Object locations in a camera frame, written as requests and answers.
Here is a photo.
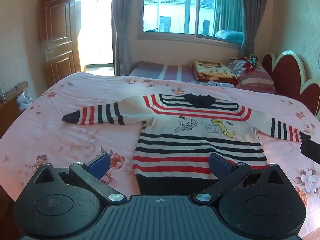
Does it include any pink floral blanket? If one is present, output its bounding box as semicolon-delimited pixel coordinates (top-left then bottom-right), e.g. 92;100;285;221
0;72;320;238

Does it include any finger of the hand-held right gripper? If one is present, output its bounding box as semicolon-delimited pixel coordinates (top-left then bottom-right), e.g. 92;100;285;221
301;138;320;166

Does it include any brown wooden door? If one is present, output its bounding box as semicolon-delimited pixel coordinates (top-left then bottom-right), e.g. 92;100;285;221
39;0;82;88

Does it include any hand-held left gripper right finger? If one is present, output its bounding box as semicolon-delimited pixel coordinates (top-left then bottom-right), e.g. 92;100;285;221
192;152;287;204

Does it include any sliding glass window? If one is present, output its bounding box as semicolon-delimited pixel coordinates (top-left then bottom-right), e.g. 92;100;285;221
136;0;247;49

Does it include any striped purple mattress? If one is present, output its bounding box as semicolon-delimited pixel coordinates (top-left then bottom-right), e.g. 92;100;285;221
129;61;198;82

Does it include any striped pink grey pillow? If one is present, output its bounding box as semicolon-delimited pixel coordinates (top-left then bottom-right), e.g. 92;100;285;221
229;57;277;94

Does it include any light blue cloth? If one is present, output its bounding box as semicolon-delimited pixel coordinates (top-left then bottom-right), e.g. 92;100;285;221
194;80;237;89

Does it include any striped cartoon knit sweater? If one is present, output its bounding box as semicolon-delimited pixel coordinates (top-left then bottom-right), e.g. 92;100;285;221
62;93;312;196

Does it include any folded yellow cartoon blanket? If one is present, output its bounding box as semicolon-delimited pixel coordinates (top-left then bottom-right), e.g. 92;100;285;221
192;60;242;85

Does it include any light blue bedding bundle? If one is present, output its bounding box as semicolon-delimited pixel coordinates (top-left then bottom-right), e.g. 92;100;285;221
214;30;244;44

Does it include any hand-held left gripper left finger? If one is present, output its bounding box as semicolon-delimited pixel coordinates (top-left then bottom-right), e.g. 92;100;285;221
34;152;128;204

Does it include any shiny multicolour ribbon bow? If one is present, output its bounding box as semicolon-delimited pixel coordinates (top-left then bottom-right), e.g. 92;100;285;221
245;54;258;68

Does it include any red scalloped headboard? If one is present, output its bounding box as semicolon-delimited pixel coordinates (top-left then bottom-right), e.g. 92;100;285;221
261;50;320;117

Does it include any white plastic bag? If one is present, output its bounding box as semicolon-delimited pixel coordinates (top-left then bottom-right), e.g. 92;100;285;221
16;91;33;112

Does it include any wooden chair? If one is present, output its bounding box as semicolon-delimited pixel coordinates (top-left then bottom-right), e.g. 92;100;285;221
0;81;29;138

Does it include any grey curtain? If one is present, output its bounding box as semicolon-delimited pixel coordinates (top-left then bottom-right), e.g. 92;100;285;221
111;0;134;76
239;0;262;57

